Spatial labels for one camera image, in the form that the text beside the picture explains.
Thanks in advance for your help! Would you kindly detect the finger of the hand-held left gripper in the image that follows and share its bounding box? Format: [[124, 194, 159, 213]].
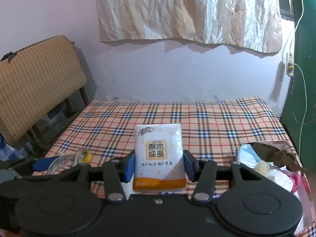
[[10, 156, 60, 173]]

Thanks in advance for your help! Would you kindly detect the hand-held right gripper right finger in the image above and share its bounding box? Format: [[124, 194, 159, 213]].
[[183, 150, 269, 201]]

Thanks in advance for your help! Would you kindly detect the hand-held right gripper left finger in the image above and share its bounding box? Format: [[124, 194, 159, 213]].
[[58, 152, 136, 201]]

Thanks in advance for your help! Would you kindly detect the grey cable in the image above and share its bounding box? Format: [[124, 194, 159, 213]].
[[48, 150, 86, 176]]

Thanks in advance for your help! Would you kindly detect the white orange tissue pack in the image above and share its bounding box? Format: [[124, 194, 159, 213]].
[[132, 123, 187, 192]]

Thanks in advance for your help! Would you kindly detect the pale yellow plush duck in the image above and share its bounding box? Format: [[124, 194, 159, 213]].
[[254, 160, 271, 177]]

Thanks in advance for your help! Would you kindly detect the olive green cloth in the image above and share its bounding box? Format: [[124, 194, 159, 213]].
[[253, 142, 308, 178]]

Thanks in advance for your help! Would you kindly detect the blue plaid cloth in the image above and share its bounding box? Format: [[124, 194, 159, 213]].
[[0, 131, 26, 162]]

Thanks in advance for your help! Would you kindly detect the pink cloth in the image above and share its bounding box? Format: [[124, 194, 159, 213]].
[[289, 170, 303, 194]]

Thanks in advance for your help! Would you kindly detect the green door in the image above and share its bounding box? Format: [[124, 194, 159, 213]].
[[279, 0, 316, 168]]

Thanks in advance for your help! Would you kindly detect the dark wooden frame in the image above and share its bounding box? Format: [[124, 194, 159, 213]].
[[25, 84, 90, 153]]

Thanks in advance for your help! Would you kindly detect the wall socket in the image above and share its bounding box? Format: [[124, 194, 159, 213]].
[[286, 53, 295, 77]]

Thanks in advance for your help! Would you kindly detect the crinkled beige wall cloth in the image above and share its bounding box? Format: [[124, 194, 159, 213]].
[[95, 0, 283, 53]]

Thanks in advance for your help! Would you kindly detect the dark window frame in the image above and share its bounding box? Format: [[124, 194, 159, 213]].
[[279, 0, 295, 21]]

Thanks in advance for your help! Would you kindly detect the white charging cable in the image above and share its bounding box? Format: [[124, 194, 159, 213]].
[[281, 0, 308, 156]]

